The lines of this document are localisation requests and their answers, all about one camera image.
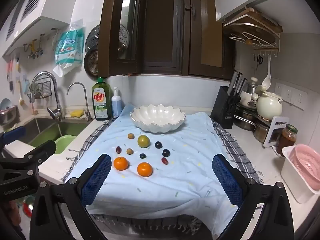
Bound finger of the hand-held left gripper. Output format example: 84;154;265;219
0;126;26;153
0;140;57;174

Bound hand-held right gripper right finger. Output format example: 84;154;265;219
212;154;295;240

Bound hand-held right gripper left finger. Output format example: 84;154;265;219
29;153;112;240

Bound orange tangerine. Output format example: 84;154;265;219
137;162;153;177
113;156;129;171

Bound green citrus fruit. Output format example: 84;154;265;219
137;135;151;148

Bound white scalloped ceramic bowl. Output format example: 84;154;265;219
130;104;186;133

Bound person's left hand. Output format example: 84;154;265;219
0;201;21;230

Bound steel kitchen sink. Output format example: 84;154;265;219
5;117;88;148

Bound green plastic basin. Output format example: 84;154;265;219
54;135;77;155

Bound red and green container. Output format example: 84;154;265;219
22;195;35;218

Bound grey checkered cloth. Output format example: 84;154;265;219
61;119;264;240

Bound white slicer stand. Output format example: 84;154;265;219
263;116;290;148

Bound tall chrome faucet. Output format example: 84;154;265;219
30;71;65;120

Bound thin chrome faucet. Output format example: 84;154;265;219
66;82;92;122

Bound light blue speckled towel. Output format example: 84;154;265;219
65;104;253;232

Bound glass sauce jar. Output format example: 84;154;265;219
276;124;298;157

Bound black knife block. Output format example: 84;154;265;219
210;86;241;129

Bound blue pump soap bottle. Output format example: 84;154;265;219
111;87;123;118

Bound green dish soap bottle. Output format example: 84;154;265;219
91;77;113;121

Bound black kitchen shears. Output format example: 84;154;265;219
226;95;241;113

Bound pink plastic colander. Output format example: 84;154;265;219
291;144;320;193

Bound cream ceramic pot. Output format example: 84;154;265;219
257;91;284;120

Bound metal strainer pan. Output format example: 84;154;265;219
83;49;99;77

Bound hanging paper towel package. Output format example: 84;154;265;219
53;19;84;77

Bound white ladle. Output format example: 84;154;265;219
261;55;273;87

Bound metal steamer plate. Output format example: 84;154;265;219
85;24;130;54

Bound white vented cabinet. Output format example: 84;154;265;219
0;0;84;58

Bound dark brown window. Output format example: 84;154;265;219
98;0;237;81

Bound black wire basket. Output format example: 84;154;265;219
29;80;52;99

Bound brass wall taps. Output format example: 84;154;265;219
23;34;46;59

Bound steel handled knife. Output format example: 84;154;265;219
229;71;239;96
234;73;243;97
237;78;248;97

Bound white wall outlet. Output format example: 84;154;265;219
275;82;308;110

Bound white wire rack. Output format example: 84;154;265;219
229;32;281;58

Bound cutting board wall rack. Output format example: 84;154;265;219
222;7;283;46

